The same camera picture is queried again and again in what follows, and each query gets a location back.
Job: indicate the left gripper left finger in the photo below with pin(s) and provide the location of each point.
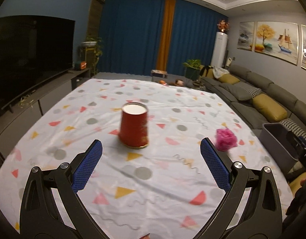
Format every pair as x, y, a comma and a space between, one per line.
51, 207

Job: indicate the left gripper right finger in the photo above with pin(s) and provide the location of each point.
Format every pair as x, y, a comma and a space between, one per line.
250, 207

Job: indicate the pink plastic bag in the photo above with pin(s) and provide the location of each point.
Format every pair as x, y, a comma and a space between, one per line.
225, 139

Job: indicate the dark grey trash bin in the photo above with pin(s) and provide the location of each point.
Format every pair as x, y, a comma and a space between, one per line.
280, 142

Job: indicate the yellow sofa cushion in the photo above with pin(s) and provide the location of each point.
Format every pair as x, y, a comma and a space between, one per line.
269, 108

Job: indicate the black white patterned cushion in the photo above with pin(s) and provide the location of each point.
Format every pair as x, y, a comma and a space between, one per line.
254, 91

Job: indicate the grey sectional sofa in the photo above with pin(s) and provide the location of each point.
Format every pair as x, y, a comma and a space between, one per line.
241, 101

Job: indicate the tv cabinet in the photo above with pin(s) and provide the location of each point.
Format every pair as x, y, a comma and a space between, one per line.
40, 91

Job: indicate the far yellow cushion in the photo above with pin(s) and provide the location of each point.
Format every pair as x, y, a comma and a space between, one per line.
228, 79

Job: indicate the sailboat tree painting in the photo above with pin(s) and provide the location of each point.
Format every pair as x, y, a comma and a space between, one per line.
277, 39

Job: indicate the patterned white tablecloth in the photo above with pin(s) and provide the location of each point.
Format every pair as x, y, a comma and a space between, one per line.
165, 189

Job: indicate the left landscape painting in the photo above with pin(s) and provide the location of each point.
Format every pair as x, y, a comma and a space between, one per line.
246, 35

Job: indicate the white standing air conditioner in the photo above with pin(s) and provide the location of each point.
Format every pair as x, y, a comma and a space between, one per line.
219, 49

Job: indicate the red paper cup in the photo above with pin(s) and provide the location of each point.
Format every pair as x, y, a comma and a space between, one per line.
134, 125

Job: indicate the potted green plant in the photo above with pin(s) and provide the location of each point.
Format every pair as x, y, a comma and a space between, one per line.
192, 69

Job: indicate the red flower decoration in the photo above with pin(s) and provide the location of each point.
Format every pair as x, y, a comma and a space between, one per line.
223, 26

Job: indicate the black television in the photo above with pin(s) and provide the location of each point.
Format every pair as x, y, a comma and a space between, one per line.
33, 49

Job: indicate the plant on tall stand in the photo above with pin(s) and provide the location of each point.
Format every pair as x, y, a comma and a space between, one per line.
90, 51

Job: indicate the orange curtain strip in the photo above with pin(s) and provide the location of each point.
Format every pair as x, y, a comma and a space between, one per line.
165, 35

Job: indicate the blue curtain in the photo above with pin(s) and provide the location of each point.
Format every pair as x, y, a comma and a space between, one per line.
130, 31

